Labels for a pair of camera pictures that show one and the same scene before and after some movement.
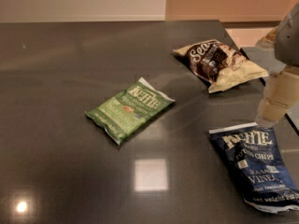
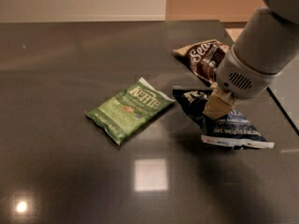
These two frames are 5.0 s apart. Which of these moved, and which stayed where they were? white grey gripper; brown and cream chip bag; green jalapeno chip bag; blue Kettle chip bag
Moved: white grey gripper; blue Kettle chip bag
Stayed: green jalapeno chip bag; brown and cream chip bag
